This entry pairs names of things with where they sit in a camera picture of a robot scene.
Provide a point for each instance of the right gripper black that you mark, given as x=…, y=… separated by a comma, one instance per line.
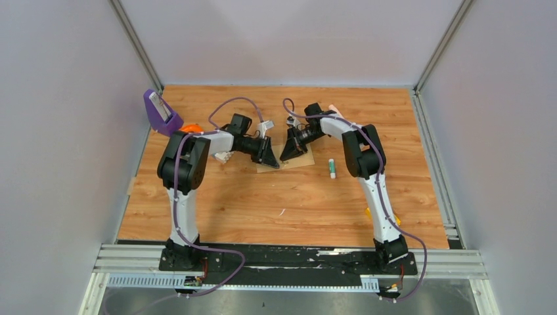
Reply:
x=295, y=146

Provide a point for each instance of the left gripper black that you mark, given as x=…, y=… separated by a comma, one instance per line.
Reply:
x=268, y=157

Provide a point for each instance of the brown paper envelope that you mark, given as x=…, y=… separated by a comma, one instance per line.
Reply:
x=305, y=159

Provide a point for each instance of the green white glue stick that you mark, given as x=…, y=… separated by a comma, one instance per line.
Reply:
x=332, y=168

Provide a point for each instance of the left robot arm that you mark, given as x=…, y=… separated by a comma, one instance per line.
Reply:
x=182, y=169

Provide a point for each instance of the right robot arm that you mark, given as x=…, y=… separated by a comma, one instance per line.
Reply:
x=364, y=159

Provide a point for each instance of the blue white toy block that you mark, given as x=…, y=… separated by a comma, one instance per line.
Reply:
x=223, y=157

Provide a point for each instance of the pink cylindrical tube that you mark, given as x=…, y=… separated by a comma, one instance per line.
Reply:
x=334, y=109

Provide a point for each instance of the purple holder stand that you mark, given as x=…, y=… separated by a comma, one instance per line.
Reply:
x=162, y=118

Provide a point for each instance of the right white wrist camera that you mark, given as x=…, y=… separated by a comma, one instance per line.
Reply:
x=292, y=122

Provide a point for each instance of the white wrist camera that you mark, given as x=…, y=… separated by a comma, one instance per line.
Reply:
x=263, y=127
x=292, y=122

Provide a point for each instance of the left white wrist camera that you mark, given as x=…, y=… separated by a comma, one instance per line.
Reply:
x=263, y=127

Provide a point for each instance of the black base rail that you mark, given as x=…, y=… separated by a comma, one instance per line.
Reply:
x=250, y=264

